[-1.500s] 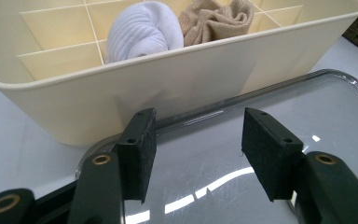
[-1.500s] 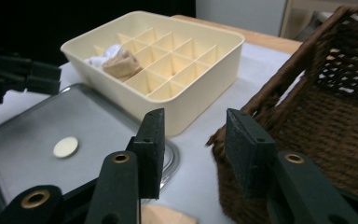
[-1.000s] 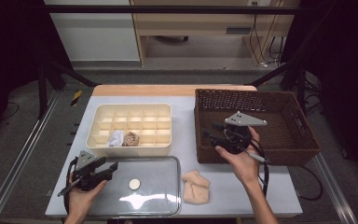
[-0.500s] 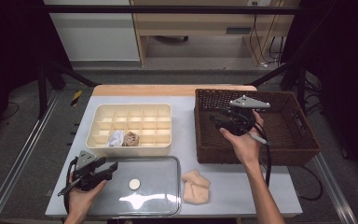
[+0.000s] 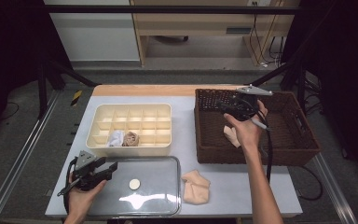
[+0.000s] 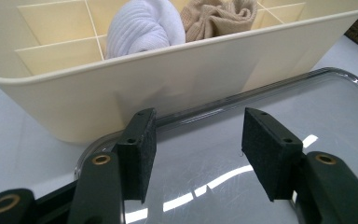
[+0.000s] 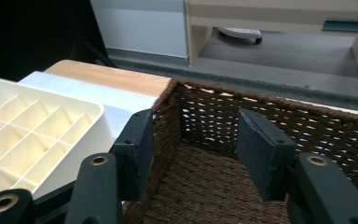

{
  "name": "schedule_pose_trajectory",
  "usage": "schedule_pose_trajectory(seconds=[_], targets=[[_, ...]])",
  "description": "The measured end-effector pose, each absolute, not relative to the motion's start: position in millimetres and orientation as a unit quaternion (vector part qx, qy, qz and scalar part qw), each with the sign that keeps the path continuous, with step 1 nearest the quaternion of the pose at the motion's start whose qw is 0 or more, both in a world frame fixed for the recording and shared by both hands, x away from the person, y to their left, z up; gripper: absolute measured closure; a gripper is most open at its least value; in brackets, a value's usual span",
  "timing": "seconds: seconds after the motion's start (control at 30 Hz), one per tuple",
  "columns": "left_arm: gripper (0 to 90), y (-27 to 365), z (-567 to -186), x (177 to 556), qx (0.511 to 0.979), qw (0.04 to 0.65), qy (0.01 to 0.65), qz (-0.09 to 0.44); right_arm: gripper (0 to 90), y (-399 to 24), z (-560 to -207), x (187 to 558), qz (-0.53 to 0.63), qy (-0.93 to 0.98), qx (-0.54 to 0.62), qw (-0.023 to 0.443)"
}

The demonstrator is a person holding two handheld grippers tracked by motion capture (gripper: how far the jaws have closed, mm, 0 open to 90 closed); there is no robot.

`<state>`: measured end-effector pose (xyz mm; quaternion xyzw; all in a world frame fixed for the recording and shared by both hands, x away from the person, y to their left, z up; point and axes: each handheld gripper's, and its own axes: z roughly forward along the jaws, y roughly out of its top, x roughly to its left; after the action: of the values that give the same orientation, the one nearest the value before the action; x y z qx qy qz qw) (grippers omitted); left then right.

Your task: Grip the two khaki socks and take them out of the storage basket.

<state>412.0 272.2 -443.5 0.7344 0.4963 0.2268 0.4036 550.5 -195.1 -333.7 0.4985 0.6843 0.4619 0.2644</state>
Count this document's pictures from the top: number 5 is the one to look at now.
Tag yellow cable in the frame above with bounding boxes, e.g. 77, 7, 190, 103
250, 0, 283, 64

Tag yellow black striped tape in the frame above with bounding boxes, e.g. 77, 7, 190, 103
70, 90, 84, 107

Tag white cabinet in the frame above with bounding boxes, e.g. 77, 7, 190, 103
43, 0, 142, 63

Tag white sock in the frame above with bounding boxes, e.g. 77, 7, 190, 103
106, 130, 126, 147

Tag thin black hanging cable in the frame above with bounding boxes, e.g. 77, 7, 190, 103
251, 2, 261, 63

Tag black floor cable loop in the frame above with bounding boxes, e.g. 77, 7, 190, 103
296, 165, 324, 202

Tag person's right hand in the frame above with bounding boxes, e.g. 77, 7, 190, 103
223, 100, 269, 151

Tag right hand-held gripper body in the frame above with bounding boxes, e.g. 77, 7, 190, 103
231, 85, 274, 122

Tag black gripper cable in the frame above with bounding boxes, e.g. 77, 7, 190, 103
57, 158, 77, 217
251, 108, 275, 185

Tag white wall socket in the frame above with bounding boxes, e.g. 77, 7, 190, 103
247, 0, 272, 7

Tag black metal frame stand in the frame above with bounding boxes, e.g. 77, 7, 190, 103
245, 60, 309, 115
36, 60, 98, 119

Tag thin black floor cable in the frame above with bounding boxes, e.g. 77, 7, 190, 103
1, 102, 21, 120

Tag black horizontal frame bar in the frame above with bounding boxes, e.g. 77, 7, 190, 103
41, 4, 304, 16

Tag brown wicker basket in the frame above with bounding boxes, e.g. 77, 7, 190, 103
194, 88, 322, 167

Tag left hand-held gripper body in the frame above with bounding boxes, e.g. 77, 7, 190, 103
70, 150, 107, 192

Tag tangled black floor cables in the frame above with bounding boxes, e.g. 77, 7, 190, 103
303, 77, 324, 117

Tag light wooden desk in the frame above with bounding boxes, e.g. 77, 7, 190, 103
130, 0, 301, 67

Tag person's left hand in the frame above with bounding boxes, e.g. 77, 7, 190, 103
64, 173, 108, 217

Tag black cable bundle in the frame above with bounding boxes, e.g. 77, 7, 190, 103
268, 35, 287, 63

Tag clear plastic box lid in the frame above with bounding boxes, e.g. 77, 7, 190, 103
87, 156, 182, 218

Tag black curtain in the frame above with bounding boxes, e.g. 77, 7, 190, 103
0, 0, 74, 147
281, 0, 358, 181

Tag aluminium rail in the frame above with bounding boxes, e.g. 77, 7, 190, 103
0, 90, 62, 224
311, 153, 358, 224

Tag cream divided storage box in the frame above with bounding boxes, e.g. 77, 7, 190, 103
86, 103, 172, 158

